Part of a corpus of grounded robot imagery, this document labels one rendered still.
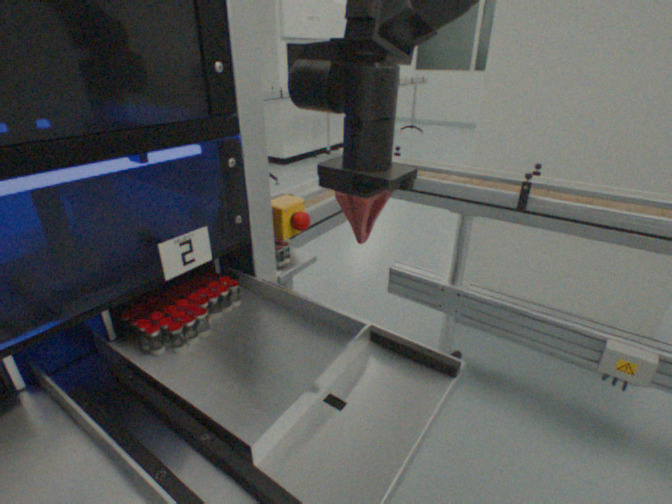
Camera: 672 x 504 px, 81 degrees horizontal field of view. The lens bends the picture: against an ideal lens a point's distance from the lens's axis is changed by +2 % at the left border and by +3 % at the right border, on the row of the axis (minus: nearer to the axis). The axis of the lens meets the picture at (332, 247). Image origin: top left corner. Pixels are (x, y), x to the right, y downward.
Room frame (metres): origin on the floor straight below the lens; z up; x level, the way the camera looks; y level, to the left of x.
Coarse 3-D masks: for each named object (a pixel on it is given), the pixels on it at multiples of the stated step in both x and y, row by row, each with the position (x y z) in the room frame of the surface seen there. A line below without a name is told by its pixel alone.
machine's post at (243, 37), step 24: (240, 0) 0.67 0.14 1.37; (240, 24) 0.67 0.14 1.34; (240, 48) 0.67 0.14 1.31; (240, 72) 0.66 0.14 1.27; (240, 96) 0.66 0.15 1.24; (240, 120) 0.66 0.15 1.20; (264, 120) 0.70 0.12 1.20; (264, 144) 0.69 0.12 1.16; (264, 168) 0.69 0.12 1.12; (264, 192) 0.69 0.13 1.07; (264, 216) 0.68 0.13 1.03; (264, 240) 0.68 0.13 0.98; (240, 264) 0.68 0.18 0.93; (264, 264) 0.67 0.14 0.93
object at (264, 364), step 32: (256, 288) 0.64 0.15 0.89; (224, 320) 0.55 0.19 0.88; (256, 320) 0.55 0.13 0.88; (288, 320) 0.55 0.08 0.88; (320, 320) 0.55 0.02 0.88; (352, 320) 0.51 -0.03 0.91; (128, 352) 0.47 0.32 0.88; (192, 352) 0.47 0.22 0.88; (224, 352) 0.47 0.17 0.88; (256, 352) 0.47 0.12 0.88; (288, 352) 0.47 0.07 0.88; (320, 352) 0.47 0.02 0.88; (352, 352) 0.45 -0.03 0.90; (160, 384) 0.38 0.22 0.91; (192, 384) 0.41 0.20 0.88; (224, 384) 0.41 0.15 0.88; (256, 384) 0.41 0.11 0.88; (288, 384) 0.41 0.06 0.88; (320, 384) 0.39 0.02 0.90; (192, 416) 0.34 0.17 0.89; (224, 416) 0.35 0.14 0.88; (256, 416) 0.35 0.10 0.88; (288, 416) 0.33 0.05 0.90; (256, 448) 0.29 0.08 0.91
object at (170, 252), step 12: (204, 228) 0.57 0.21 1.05; (180, 240) 0.54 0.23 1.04; (192, 240) 0.55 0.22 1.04; (204, 240) 0.57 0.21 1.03; (168, 252) 0.52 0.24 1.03; (180, 252) 0.53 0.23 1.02; (204, 252) 0.57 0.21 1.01; (168, 264) 0.51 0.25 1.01; (180, 264) 0.53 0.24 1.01; (192, 264) 0.55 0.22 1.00; (168, 276) 0.51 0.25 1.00
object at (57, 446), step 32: (32, 384) 0.41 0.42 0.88; (0, 416) 0.35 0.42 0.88; (32, 416) 0.35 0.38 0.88; (64, 416) 0.35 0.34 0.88; (0, 448) 0.31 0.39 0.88; (32, 448) 0.31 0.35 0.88; (64, 448) 0.31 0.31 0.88; (96, 448) 0.31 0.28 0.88; (0, 480) 0.27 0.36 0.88; (32, 480) 0.27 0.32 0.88; (64, 480) 0.27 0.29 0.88; (96, 480) 0.27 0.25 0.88; (128, 480) 0.27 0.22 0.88
